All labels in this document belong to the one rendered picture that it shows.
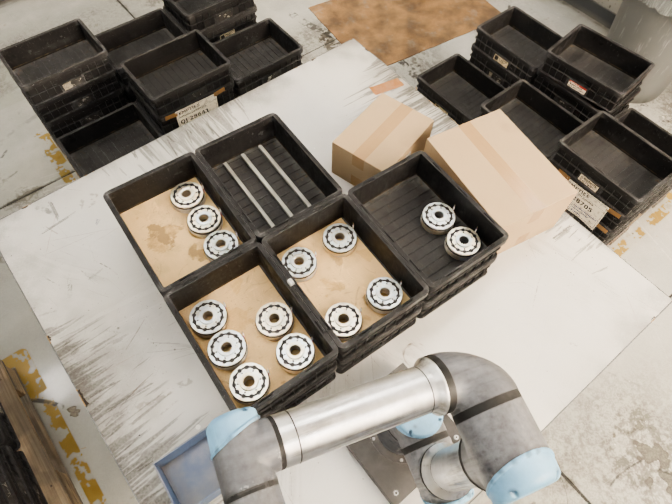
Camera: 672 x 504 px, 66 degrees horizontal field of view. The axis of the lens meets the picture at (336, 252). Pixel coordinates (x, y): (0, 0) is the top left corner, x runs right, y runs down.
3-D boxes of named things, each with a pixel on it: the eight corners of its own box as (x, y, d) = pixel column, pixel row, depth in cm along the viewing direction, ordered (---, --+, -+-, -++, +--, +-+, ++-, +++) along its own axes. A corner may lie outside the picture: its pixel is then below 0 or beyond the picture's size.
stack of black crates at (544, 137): (560, 175, 260) (590, 127, 231) (521, 204, 251) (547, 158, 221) (501, 128, 276) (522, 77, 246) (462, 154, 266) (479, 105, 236)
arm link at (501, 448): (440, 434, 128) (531, 381, 80) (468, 496, 122) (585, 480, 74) (396, 452, 125) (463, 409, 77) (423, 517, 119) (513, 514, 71)
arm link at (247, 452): (497, 319, 86) (203, 414, 67) (531, 382, 81) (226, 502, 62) (465, 344, 95) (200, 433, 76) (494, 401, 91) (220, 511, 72)
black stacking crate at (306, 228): (423, 308, 149) (430, 291, 139) (340, 365, 140) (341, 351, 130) (343, 214, 165) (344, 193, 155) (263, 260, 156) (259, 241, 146)
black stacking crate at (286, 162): (342, 213, 165) (344, 192, 155) (263, 259, 156) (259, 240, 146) (276, 136, 181) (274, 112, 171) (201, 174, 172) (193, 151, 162)
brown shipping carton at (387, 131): (381, 202, 181) (386, 173, 167) (331, 172, 187) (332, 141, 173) (426, 151, 193) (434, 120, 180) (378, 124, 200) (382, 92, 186)
